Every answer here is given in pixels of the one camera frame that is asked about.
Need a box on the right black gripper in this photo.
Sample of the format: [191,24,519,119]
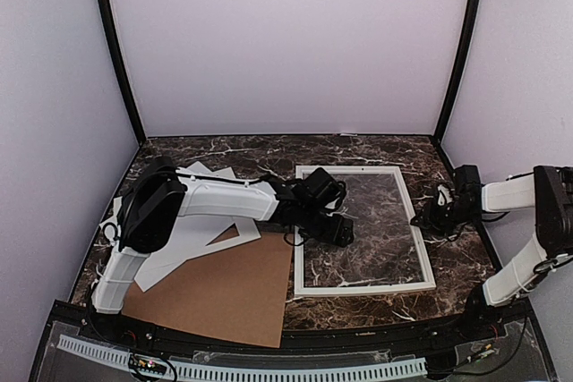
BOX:
[411,198,481,236]

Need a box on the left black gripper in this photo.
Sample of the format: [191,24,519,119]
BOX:
[299,205,355,250]

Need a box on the clear acrylic sheet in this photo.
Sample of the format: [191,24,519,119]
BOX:
[303,174,424,289]

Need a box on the white picture frame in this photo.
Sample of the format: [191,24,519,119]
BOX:
[294,166,436,297]

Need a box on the white mat board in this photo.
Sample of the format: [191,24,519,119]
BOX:
[187,160,261,256]

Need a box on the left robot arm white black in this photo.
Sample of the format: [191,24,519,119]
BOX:
[90,157,355,343]

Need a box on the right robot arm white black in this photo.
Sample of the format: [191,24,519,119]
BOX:
[410,165,572,341]

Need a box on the brown cardboard backing board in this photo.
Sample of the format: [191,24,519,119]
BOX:
[122,233,293,348]

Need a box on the small green circuit board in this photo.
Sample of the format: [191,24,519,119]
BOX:
[128,354,168,375]

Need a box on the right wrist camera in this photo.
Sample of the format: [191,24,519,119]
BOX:
[436,183,455,207]

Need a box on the white slotted cable duct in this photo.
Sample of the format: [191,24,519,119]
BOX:
[56,335,427,381]

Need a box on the black front rail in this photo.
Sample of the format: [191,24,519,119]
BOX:
[80,315,508,355]

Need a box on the right black corner post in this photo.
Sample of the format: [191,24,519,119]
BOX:
[432,0,480,145]

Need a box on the black corner post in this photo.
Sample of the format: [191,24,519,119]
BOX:
[98,0,147,146]
[432,0,480,145]

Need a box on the left black corner post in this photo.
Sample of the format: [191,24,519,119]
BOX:
[98,0,147,146]

